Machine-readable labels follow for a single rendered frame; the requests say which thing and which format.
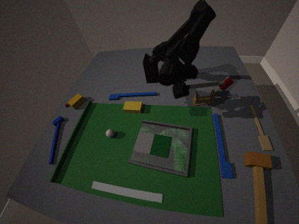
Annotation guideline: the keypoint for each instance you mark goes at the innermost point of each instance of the grey mallet with red face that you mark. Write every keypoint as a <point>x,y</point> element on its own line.
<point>223,85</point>

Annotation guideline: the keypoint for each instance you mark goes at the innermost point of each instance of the green flat mat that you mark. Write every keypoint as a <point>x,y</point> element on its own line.
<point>95,157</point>

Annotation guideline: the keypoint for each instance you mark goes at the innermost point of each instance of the grey flat bar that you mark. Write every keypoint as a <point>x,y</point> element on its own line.
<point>135,193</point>

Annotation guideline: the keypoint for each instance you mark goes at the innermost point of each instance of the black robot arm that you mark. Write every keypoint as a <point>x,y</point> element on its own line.
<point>180,47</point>

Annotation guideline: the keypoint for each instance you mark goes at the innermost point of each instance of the white ball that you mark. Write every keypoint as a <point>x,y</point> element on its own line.
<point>110,133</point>

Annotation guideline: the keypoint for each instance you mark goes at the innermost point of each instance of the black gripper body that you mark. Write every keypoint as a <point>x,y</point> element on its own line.
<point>180,89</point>

